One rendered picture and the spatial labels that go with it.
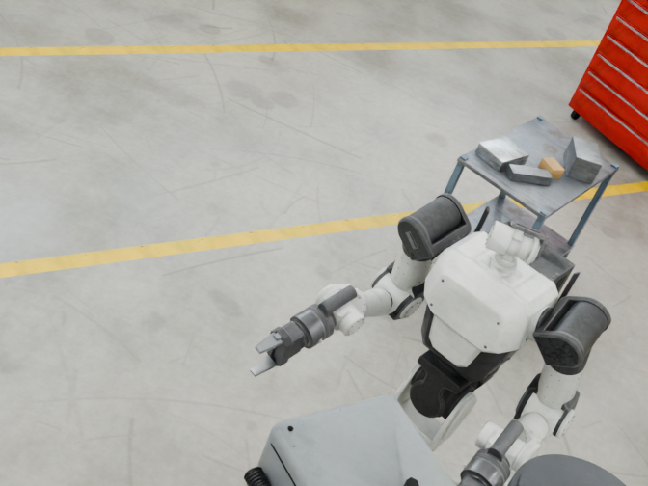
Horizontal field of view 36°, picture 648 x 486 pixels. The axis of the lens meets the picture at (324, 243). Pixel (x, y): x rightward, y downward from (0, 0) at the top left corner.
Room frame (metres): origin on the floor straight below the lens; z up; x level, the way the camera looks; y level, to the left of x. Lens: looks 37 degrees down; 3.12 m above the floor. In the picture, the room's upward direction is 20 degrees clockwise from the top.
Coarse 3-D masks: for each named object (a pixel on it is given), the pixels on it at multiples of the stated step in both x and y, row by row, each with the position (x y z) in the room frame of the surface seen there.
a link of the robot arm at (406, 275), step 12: (396, 264) 2.04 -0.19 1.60; (408, 264) 2.01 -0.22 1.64; (420, 264) 2.01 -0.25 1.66; (396, 276) 2.05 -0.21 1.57; (408, 276) 2.02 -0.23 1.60; (420, 276) 2.03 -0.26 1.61; (372, 288) 2.08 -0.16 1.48; (408, 288) 2.04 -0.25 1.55; (420, 288) 2.05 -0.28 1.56; (420, 300) 2.05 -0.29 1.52; (408, 312) 2.03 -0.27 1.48
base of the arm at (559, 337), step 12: (564, 300) 1.89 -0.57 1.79; (576, 300) 1.88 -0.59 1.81; (588, 300) 1.86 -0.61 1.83; (552, 312) 1.85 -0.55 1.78; (564, 312) 1.86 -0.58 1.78; (552, 324) 1.81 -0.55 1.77; (540, 336) 1.77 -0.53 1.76; (552, 336) 1.76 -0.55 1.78; (564, 336) 1.75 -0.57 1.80; (540, 348) 1.78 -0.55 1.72; (552, 348) 1.76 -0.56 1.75; (564, 348) 1.74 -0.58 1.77; (576, 348) 1.73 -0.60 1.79; (552, 360) 1.76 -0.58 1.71; (564, 360) 1.75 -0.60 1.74; (576, 360) 1.73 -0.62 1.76
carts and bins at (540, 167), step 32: (544, 128) 4.63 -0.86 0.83; (480, 160) 4.09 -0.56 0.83; (512, 160) 4.11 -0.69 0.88; (544, 160) 4.21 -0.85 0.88; (576, 160) 4.23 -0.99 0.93; (448, 192) 4.04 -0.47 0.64; (512, 192) 3.92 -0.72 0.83; (544, 192) 4.02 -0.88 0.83; (576, 192) 4.12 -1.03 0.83; (544, 224) 4.61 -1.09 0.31
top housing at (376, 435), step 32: (320, 416) 1.18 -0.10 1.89; (352, 416) 1.21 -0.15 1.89; (384, 416) 1.23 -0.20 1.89; (288, 448) 1.09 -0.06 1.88; (320, 448) 1.11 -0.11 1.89; (352, 448) 1.13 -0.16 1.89; (384, 448) 1.16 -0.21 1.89; (416, 448) 1.18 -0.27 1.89; (288, 480) 1.06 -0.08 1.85; (320, 480) 1.05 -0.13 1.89; (352, 480) 1.07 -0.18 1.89; (384, 480) 1.09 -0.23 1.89; (448, 480) 1.14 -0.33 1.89
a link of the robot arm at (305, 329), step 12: (300, 312) 1.79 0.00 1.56; (312, 312) 1.79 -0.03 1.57; (288, 324) 1.74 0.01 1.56; (300, 324) 1.76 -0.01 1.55; (312, 324) 1.76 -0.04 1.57; (288, 336) 1.70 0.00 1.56; (300, 336) 1.72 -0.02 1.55; (312, 336) 1.74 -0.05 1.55; (324, 336) 1.77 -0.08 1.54; (276, 348) 1.71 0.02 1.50; (288, 348) 1.69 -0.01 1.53; (300, 348) 1.74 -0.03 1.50; (276, 360) 1.71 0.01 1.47
